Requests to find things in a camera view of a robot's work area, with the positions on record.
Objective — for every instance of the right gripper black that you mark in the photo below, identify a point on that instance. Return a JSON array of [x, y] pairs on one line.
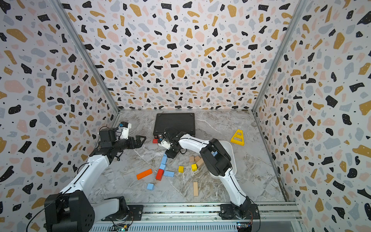
[[170, 155]]

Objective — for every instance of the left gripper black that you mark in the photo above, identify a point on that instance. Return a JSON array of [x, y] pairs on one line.
[[138, 144]]

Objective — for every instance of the blue block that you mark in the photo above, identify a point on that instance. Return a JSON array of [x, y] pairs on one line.
[[168, 174], [164, 159]]

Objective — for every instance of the lone blue cube front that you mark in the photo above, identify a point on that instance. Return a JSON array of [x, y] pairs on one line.
[[150, 186]]

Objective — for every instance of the white plastic tray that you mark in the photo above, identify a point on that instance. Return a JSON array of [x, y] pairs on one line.
[[219, 152]]

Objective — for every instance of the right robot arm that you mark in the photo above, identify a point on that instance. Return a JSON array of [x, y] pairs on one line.
[[241, 206]]

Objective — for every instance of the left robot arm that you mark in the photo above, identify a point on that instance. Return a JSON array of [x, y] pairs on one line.
[[70, 210]]

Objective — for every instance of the black hard case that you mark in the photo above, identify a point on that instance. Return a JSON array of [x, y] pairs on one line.
[[174, 122]]

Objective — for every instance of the yellow cube right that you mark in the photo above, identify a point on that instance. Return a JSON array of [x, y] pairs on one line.
[[194, 167]]

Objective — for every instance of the wood block cluster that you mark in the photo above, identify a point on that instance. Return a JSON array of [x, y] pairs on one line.
[[197, 160]]

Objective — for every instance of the red upright block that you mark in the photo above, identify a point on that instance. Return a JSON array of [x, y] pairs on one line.
[[160, 174]]

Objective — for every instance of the orange long block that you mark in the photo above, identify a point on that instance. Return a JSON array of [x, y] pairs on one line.
[[144, 174]]

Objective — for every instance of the long natural wood block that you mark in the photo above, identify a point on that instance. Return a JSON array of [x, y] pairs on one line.
[[195, 189]]

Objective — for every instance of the yellow triangle block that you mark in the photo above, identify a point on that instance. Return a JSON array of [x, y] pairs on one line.
[[238, 138]]

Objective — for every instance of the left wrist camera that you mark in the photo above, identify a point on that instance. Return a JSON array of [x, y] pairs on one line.
[[123, 130]]

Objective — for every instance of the aluminium front rail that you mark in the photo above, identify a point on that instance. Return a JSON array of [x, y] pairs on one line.
[[204, 217]]

